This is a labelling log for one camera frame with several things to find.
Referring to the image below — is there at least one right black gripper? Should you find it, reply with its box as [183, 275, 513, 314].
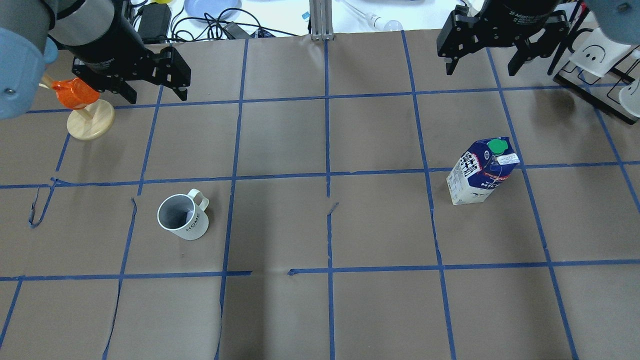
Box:
[437, 0, 570, 76]

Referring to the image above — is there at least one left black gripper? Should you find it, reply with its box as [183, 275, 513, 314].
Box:
[71, 0, 192, 105]

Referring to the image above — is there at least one blue milk carton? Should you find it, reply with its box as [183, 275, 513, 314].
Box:
[446, 136, 521, 206]

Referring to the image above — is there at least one white HOME mug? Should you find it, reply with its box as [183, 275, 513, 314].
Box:
[157, 188, 210, 241]

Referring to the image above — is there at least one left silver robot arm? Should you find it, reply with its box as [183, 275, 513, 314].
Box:
[0, 0, 192, 119]

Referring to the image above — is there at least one black power adapter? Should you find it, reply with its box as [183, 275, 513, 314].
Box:
[137, 2, 172, 44]

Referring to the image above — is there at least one wooden mug tree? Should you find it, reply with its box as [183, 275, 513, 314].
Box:
[39, 74, 115, 141]

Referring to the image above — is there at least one orange mug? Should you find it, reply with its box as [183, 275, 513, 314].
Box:
[51, 77, 100, 110]

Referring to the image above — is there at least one blue plate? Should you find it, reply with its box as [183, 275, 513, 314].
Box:
[183, 0, 242, 19]

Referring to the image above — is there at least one white smiley mug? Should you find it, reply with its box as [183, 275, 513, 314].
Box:
[569, 27, 633, 78]

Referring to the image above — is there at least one white light bulb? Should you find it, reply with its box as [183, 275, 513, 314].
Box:
[365, 13, 403, 32]

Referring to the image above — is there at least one white upturned mug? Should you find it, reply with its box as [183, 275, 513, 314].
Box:
[618, 79, 640, 118]

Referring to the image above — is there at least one black wire mug rack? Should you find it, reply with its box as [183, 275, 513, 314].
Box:
[547, 22, 639, 125]

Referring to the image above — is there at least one aluminium frame post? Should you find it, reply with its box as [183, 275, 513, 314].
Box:
[308, 0, 335, 41]

